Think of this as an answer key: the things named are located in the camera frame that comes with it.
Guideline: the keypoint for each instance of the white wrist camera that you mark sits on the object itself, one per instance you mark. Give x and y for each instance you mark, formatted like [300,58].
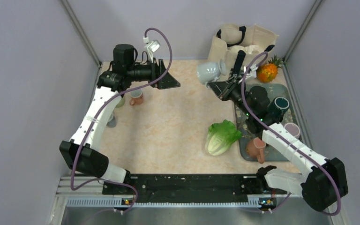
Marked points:
[150,47]
[251,73]

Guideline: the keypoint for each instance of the toy lettuce head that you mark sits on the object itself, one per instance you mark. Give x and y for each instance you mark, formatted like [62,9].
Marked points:
[221,136]

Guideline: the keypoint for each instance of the mauve cup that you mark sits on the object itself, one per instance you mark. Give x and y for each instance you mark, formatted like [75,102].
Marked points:
[293,129]

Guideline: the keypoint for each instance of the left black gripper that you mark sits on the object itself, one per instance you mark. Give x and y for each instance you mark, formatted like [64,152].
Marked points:
[158,71]

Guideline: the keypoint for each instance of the grey blue mug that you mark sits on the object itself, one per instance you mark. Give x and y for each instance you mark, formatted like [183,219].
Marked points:
[112,122]

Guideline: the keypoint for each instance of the light green mug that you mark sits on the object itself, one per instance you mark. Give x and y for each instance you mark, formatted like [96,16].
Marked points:
[121,102]

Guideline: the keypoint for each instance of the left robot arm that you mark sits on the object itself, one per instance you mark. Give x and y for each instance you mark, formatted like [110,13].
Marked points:
[81,152]

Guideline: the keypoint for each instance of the white grey mug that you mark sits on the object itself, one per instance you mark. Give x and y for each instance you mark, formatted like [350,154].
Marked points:
[210,71]

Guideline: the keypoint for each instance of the dark teal mug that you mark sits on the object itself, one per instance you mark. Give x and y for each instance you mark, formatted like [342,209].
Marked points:
[278,107]

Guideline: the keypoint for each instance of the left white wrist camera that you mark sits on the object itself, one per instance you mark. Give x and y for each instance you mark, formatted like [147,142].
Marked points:
[150,47]

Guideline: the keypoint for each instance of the beige canvas tote bag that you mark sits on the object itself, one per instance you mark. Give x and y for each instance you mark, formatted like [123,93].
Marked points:
[232,38]

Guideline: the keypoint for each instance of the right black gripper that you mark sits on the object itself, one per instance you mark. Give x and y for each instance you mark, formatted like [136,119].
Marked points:
[223,89]

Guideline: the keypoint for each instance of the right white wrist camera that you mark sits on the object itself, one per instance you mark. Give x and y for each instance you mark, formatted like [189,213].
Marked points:
[251,73]

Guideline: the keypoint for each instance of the pink mug small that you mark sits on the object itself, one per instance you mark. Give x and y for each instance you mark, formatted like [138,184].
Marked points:
[136,97]

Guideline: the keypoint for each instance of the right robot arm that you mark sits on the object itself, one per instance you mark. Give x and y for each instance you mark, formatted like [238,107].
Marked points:
[321,182]

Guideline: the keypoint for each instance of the pink mug large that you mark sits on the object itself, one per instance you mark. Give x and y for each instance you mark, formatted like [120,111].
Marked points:
[255,149]

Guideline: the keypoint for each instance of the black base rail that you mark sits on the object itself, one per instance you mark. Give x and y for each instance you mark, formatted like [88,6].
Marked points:
[192,188]

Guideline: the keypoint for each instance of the toy pineapple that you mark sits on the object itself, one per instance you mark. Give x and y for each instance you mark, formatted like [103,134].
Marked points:
[268,72]

